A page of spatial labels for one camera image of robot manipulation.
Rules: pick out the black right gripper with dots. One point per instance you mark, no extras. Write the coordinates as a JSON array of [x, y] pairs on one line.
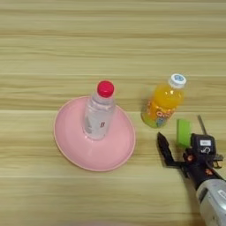
[[200, 169]]

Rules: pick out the black box with white label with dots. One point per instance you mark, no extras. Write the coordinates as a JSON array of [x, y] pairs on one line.
[[203, 144]]

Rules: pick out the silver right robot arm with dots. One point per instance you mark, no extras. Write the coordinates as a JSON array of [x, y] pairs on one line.
[[213, 203]]

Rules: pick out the pink round plate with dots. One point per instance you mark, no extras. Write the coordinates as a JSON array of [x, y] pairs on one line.
[[73, 141]]

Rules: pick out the clear water bottle red cap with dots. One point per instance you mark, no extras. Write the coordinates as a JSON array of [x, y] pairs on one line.
[[98, 117]]

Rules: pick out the green rectangular block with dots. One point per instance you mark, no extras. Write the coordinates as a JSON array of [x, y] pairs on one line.
[[184, 132]]

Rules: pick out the orange juice bottle white cap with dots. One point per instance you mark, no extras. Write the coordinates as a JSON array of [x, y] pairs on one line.
[[163, 106]]

